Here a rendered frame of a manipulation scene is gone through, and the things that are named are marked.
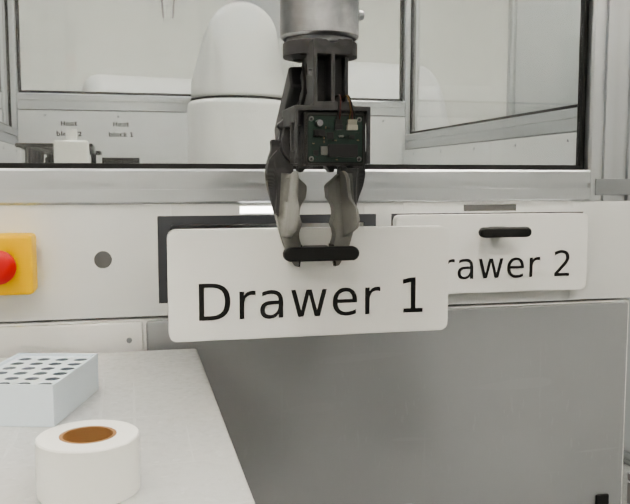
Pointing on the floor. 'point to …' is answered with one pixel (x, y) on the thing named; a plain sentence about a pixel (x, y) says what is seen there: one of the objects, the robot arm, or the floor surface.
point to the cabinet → (404, 402)
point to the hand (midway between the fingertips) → (315, 252)
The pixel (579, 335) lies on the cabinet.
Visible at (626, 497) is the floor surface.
